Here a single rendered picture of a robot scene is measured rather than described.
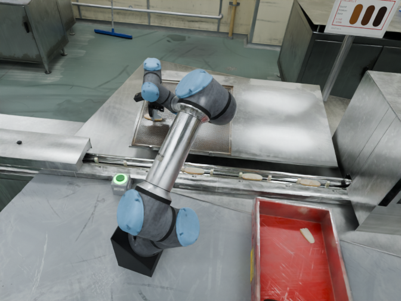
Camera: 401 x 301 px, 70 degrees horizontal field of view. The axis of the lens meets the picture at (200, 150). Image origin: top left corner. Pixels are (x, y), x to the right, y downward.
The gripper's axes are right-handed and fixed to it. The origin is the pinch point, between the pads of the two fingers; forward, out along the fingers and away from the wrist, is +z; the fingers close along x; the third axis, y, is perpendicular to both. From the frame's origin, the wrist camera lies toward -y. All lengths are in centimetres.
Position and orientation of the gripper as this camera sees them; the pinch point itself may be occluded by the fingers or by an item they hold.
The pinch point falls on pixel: (153, 116)
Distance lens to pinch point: 157.4
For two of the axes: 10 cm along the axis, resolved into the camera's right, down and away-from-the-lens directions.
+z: -0.5, 5.8, 8.1
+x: 2.1, -7.9, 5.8
